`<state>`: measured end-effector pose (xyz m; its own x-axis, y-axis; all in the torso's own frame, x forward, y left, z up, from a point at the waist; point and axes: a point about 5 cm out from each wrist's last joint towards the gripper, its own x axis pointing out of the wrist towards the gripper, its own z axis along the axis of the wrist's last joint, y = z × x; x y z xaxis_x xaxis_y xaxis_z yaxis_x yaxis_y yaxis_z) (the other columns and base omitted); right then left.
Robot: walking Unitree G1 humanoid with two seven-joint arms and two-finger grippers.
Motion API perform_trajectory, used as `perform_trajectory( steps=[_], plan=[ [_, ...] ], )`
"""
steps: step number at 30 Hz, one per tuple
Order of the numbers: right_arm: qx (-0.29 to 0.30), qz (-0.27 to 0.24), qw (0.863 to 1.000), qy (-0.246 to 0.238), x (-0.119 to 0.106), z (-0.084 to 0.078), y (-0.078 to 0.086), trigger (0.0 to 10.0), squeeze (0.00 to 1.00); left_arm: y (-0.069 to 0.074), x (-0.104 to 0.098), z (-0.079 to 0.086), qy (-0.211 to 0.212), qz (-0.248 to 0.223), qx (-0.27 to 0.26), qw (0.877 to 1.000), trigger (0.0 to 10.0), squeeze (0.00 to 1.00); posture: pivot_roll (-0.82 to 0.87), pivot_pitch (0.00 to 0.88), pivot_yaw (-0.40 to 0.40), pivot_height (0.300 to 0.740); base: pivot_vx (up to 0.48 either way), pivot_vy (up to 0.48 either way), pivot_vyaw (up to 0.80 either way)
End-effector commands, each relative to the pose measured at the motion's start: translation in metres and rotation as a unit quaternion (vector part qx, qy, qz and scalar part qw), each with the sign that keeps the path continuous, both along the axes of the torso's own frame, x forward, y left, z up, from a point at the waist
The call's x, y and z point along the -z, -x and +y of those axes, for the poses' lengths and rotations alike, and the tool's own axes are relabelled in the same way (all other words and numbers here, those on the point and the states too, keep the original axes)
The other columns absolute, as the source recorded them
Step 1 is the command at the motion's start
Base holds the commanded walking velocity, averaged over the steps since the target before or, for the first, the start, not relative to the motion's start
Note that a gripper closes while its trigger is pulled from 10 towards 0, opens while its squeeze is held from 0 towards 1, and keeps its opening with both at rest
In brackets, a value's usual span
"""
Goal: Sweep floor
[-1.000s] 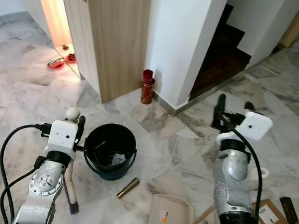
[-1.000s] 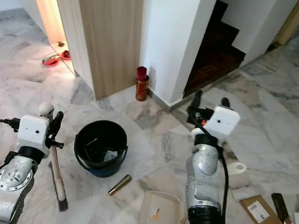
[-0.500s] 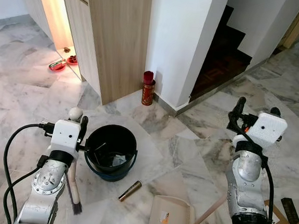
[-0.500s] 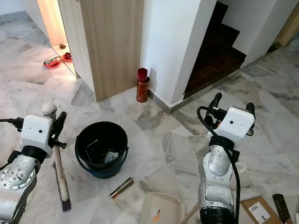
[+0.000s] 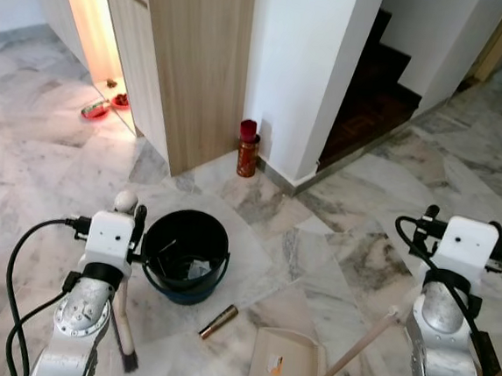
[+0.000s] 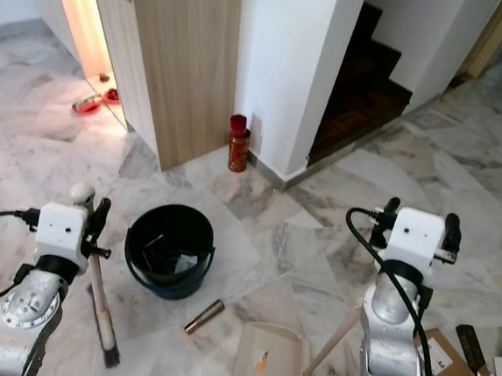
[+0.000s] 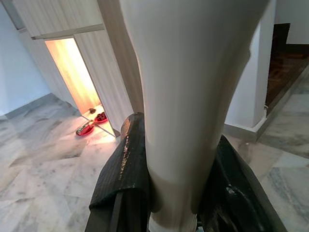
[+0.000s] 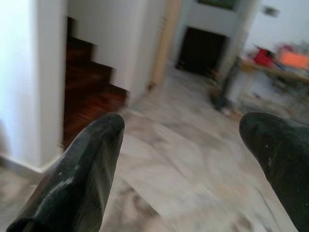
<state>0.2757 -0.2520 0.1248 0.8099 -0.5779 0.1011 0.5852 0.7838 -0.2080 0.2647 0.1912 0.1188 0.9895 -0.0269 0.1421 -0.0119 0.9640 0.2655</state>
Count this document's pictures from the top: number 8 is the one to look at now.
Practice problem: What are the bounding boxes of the dark wooden staircase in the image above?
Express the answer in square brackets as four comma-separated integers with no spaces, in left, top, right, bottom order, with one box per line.
[63,16,129,145]

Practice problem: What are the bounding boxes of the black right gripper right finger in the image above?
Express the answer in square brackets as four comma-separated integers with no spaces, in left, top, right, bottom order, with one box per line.
[238,112,309,232]

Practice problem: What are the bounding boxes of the red item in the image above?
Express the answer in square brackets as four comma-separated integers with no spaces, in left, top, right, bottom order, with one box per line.
[253,47,275,66]

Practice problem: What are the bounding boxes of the light wooden table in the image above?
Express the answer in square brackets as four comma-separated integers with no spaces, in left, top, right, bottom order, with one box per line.
[240,59,309,110]

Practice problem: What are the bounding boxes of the beige wooden door frame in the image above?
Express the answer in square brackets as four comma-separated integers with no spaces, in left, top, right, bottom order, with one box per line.
[151,0,182,88]

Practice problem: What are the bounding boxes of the dark wooden low cabinet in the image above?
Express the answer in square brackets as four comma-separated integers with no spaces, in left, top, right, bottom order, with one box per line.
[177,26,227,76]

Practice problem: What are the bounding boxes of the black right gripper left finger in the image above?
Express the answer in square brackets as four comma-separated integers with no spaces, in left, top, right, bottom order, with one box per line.
[6,113,126,232]

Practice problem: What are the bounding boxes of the orange box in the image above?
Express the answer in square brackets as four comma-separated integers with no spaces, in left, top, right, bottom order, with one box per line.
[277,51,308,70]

